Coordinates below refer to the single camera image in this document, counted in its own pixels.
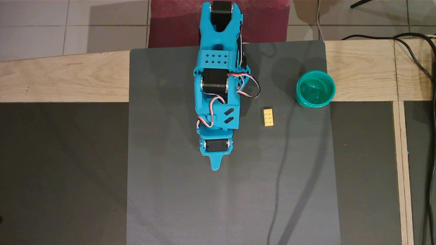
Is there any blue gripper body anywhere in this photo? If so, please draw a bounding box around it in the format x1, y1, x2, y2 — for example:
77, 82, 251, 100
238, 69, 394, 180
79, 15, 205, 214
199, 131, 235, 158

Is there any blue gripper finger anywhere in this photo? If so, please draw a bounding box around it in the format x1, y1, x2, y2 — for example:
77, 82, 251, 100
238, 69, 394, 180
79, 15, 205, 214
208, 154, 225, 172

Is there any grey table mat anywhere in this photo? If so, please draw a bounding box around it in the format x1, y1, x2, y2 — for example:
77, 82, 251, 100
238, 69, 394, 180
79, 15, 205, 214
126, 40, 342, 245

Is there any green plastic cup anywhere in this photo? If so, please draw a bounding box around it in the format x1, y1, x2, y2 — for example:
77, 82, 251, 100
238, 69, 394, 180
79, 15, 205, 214
295, 70, 336, 109

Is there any chair with burgundy cover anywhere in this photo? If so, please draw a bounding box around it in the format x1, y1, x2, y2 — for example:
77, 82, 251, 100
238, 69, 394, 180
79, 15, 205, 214
147, 0, 291, 49

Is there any red white black servo cable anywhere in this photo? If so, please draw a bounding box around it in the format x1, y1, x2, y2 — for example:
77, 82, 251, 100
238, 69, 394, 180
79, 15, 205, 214
228, 71, 261, 100

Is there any thin white cable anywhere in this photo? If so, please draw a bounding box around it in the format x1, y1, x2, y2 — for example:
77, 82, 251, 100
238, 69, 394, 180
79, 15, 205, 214
316, 0, 324, 41

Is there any short black cable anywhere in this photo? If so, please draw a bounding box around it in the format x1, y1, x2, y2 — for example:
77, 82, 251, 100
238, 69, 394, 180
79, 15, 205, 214
393, 37, 435, 82

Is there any long black cable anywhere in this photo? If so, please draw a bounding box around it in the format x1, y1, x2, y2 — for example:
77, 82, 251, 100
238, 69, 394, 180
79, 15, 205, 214
342, 32, 436, 245

